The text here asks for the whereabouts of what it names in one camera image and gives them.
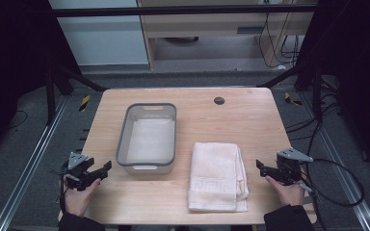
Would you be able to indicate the black metal stand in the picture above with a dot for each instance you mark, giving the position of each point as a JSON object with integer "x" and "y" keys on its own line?
{"x": 50, "y": 96}
{"x": 316, "y": 93}

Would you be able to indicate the light wooden desk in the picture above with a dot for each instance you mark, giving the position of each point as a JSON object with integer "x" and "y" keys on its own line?
{"x": 205, "y": 24}

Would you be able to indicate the black curtain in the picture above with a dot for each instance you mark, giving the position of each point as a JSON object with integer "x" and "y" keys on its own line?
{"x": 9, "y": 64}
{"x": 359, "y": 64}

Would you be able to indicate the person's left hand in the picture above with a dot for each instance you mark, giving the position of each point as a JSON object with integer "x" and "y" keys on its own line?
{"x": 77, "y": 199}

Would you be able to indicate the person's right hand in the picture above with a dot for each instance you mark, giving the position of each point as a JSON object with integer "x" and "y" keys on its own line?
{"x": 287, "y": 194}

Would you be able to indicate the white basin with grey rim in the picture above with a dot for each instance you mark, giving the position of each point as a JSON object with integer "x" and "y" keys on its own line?
{"x": 149, "y": 141}

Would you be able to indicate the white cabinet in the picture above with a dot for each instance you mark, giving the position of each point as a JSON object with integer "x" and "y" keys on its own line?
{"x": 102, "y": 38}

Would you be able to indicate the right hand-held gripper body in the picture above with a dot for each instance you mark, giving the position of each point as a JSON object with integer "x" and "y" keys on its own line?
{"x": 289, "y": 166}

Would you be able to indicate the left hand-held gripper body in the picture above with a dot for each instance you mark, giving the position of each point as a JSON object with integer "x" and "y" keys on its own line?
{"x": 76, "y": 166}

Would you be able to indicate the black horizontal frame bar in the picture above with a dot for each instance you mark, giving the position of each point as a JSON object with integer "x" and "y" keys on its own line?
{"x": 173, "y": 11}

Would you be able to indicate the metal floor rail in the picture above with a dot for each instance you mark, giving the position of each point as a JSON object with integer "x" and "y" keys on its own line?
{"x": 343, "y": 179}
{"x": 29, "y": 163}

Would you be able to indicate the yellow black tape marker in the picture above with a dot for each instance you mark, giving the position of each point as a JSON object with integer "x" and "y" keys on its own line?
{"x": 84, "y": 102}
{"x": 290, "y": 100}

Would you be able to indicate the folded cream towel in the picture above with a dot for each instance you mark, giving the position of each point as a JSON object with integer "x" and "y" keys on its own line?
{"x": 215, "y": 176}

